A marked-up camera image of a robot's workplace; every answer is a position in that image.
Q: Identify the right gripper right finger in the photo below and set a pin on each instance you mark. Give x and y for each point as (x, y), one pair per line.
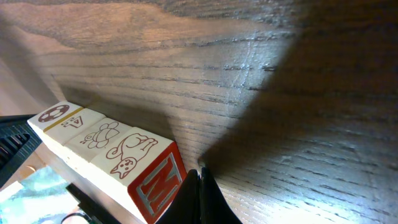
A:
(213, 207)

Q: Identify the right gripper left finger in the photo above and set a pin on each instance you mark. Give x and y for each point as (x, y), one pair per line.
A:
(185, 208)

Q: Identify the green sided white block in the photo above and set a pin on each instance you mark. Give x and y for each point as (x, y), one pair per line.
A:
(142, 171)

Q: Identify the yellow block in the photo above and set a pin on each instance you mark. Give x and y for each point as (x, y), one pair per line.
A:
(71, 126)

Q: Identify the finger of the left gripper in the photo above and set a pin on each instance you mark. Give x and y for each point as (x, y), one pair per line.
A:
(18, 142)

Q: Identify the white block with figure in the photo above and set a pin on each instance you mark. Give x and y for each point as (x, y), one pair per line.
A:
(85, 146)

